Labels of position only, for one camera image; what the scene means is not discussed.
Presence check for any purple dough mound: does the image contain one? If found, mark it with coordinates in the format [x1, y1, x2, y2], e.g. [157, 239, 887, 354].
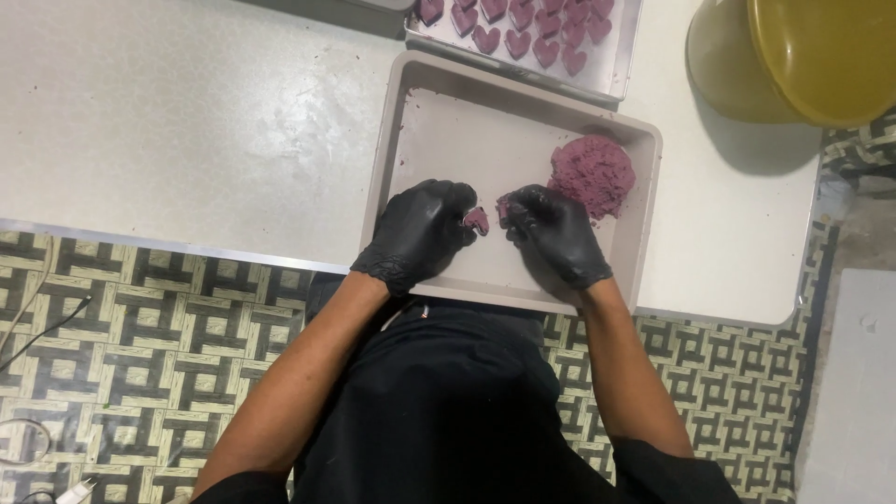
[546, 134, 637, 221]

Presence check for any metal baking tray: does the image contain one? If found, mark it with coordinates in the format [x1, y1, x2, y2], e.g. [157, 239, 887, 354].
[404, 0, 645, 105]

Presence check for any beige plastic tray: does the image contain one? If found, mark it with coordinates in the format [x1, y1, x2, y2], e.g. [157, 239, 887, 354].
[358, 49, 664, 317]

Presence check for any person's left hand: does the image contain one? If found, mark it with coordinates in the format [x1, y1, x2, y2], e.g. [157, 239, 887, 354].
[349, 179, 491, 297]

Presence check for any white cable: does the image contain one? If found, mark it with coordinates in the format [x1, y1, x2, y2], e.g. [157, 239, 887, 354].
[0, 234, 63, 351]

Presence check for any white charger plug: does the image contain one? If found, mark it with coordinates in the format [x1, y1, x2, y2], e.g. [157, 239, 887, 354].
[55, 477, 99, 504]

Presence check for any white board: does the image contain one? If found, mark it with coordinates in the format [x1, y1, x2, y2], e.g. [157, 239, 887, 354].
[795, 268, 896, 504]

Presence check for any group of purple heart dough pieces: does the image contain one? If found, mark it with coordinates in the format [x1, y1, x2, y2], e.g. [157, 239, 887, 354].
[416, 0, 617, 78]

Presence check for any person's right hand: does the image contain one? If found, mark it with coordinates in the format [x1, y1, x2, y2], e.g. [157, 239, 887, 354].
[497, 184, 614, 291]

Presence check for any person's black clothing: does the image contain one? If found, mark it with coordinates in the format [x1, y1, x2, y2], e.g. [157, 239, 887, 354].
[189, 272, 744, 504]

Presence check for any black cable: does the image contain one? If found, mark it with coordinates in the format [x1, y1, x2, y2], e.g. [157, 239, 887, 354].
[0, 294, 93, 372]

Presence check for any yellow plastic bucket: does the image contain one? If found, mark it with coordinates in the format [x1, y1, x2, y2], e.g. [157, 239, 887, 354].
[686, 0, 896, 130]

